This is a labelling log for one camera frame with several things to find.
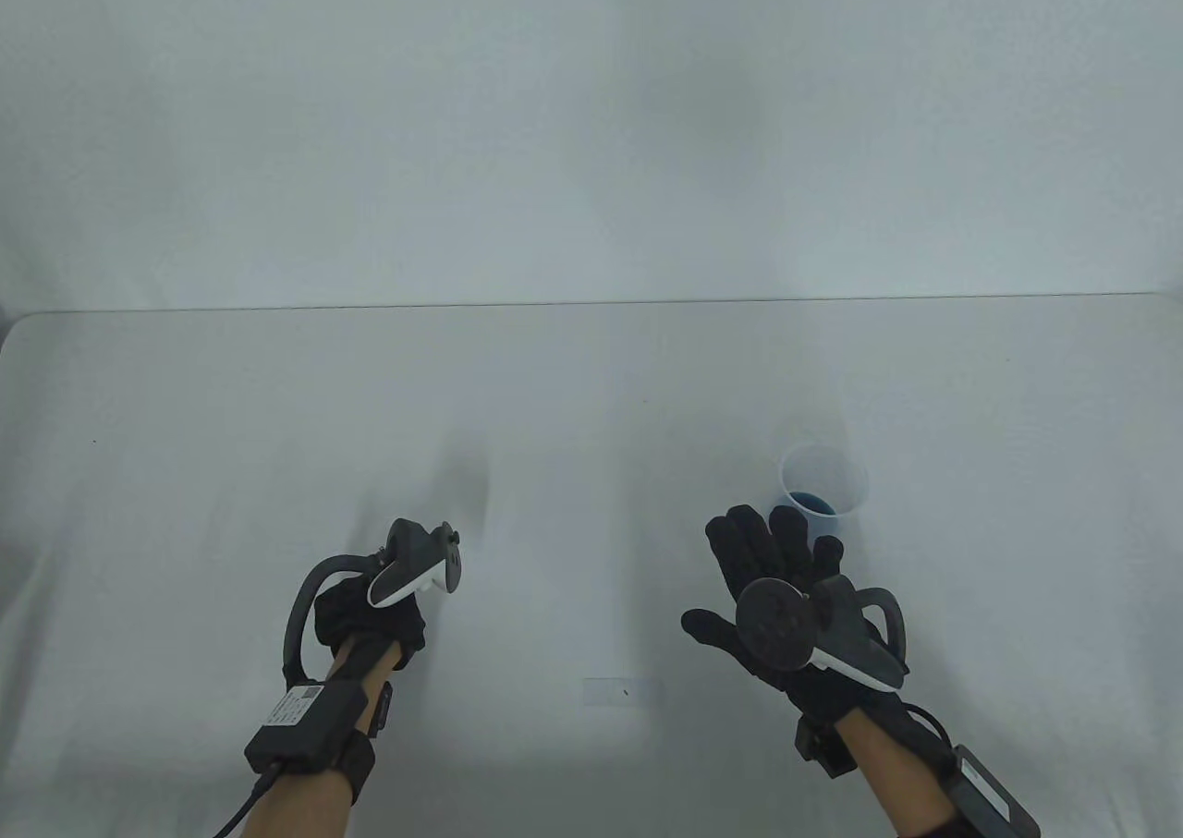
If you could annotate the person's right hand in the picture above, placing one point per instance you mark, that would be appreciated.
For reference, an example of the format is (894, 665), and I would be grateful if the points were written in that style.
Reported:
(767, 547)

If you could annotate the dark grey hand controller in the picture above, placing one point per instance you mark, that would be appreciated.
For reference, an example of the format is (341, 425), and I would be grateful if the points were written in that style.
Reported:
(411, 561)
(776, 625)

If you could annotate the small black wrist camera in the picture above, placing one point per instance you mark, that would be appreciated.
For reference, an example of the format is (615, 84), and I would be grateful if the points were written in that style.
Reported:
(380, 709)
(823, 746)

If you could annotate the grey wrist sensor box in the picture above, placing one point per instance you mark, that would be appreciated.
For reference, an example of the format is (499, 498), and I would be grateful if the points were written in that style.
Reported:
(993, 796)
(300, 722)

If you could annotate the person's left forearm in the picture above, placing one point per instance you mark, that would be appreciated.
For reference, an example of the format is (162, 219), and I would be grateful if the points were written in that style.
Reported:
(305, 810)

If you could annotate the person's left hand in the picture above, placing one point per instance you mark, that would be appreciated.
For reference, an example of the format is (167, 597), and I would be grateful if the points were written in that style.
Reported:
(370, 621)

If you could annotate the clear plastic dye solution cup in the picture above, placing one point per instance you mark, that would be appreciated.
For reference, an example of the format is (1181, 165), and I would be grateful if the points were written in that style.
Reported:
(823, 491)

